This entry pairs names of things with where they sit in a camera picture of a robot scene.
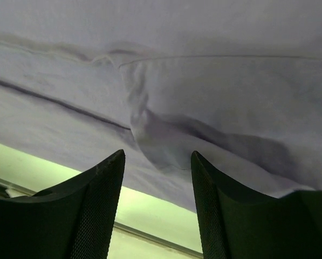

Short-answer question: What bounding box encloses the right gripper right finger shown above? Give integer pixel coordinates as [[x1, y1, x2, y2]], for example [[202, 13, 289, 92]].
[[191, 152, 322, 259]]

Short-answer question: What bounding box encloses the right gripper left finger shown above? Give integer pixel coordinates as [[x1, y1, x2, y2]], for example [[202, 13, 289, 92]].
[[0, 150, 125, 259]]

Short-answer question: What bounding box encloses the purple t shirt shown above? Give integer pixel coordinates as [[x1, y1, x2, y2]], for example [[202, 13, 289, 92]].
[[0, 1, 322, 210]]

